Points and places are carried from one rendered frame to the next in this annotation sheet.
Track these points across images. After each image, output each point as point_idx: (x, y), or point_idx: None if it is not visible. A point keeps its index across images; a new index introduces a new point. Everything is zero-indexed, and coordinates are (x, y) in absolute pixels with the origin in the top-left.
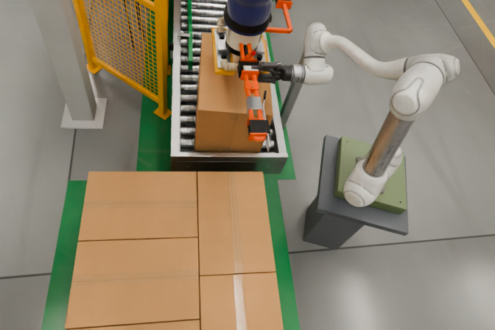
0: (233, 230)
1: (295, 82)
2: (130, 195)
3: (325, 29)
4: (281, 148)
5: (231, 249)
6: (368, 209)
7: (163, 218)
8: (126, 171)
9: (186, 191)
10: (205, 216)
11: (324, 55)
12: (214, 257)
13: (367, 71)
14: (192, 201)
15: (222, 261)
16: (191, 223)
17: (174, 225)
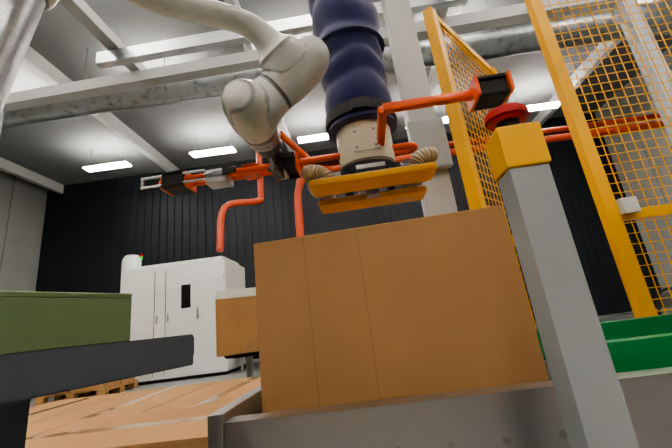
0: (110, 427)
1: (249, 145)
2: (252, 383)
3: (301, 36)
4: (252, 416)
5: (80, 429)
6: None
7: (200, 396)
8: None
9: (229, 398)
10: (170, 410)
11: (264, 72)
12: (90, 422)
13: (150, 11)
14: (207, 402)
15: (73, 426)
16: (170, 406)
17: (180, 401)
